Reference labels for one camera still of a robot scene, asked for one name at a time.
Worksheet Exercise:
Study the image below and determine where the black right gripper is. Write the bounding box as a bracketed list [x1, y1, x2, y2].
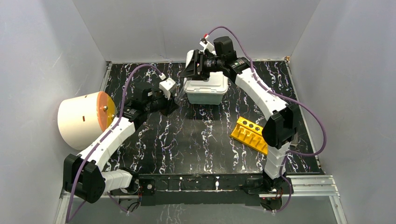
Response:
[179, 50, 223, 82]

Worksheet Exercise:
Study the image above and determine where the white bin lid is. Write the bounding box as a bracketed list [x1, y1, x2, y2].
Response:
[183, 49, 229, 95]

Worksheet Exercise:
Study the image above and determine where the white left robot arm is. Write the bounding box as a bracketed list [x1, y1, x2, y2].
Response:
[63, 78, 179, 203]

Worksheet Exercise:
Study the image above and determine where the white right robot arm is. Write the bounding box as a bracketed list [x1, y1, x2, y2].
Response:
[180, 36, 299, 193]

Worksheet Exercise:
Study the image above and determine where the mint green plastic bin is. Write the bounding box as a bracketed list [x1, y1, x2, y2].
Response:
[187, 92, 224, 105]

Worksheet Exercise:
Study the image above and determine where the white drum orange face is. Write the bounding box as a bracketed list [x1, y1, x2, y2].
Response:
[57, 91, 117, 151]

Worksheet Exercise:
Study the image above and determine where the yellow test tube rack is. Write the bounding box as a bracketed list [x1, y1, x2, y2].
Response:
[230, 117, 268, 155]

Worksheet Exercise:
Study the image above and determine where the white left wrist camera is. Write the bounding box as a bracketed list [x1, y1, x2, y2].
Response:
[159, 77, 177, 100]

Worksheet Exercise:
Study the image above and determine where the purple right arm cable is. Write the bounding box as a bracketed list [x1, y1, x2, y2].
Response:
[200, 26, 327, 214]

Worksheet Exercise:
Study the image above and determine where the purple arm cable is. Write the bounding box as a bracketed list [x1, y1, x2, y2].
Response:
[200, 26, 327, 214]
[65, 64, 166, 223]

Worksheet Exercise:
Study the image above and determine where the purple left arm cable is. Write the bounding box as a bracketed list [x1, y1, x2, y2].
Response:
[65, 64, 166, 223]

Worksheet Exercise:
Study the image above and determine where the aluminium frame rail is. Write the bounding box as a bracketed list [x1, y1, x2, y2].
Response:
[63, 169, 347, 224]

